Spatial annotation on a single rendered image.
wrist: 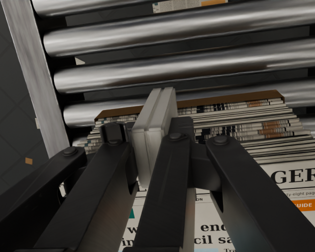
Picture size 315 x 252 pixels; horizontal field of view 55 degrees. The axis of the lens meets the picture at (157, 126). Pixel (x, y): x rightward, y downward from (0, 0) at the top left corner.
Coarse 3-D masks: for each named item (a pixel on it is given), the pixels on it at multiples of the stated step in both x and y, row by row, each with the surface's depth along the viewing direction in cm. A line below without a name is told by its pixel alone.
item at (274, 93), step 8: (216, 96) 49; (224, 96) 48; (232, 96) 47; (240, 96) 46; (248, 96) 46; (256, 96) 45; (264, 96) 45; (272, 96) 44; (280, 96) 43; (184, 104) 47; (192, 104) 46; (200, 104) 46; (104, 112) 50; (112, 112) 49; (120, 112) 49; (128, 112) 48; (136, 112) 47; (96, 120) 49
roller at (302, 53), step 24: (216, 48) 48; (240, 48) 47; (264, 48) 46; (288, 48) 46; (312, 48) 45; (72, 72) 51; (96, 72) 51; (120, 72) 50; (144, 72) 49; (168, 72) 49; (192, 72) 48; (216, 72) 48; (240, 72) 48; (264, 72) 48
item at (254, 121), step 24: (120, 120) 47; (216, 120) 41; (240, 120) 39; (264, 120) 39; (288, 120) 36; (96, 144) 40; (264, 144) 31; (288, 144) 30; (312, 144) 29; (264, 168) 28; (288, 168) 27; (312, 168) 27; (144, 192) 30; (288, 192) 28; (312, 192) 28; (216, 216) 30; (312, 216) 29; (216, 240) 31
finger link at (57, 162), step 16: (48, 160) 12; (64, 160) 12; (80, 160) 12; (32, 176) 11; (48, 176) 11; (64, 176) 11; (16, 192) 10; (32, 192) 10; (48, 192) 11; (0, 208) 9; (16, 208) 9; (32, 208) 10; (48, 208) 11; (0, 224) 9; (16, 224) 9; (32, 224) 10; (0, 240) 9; (16, 240) 9; (32, 240) 10
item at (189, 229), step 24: (168, 144) 12; (168, 168) 10; (168, 192) 9; (192, 192) 11; (144, 216) 8; (168, 216) 8; (192, 216) 10; (144, 240) 7; (168, 240) 7; (192, 240) 10
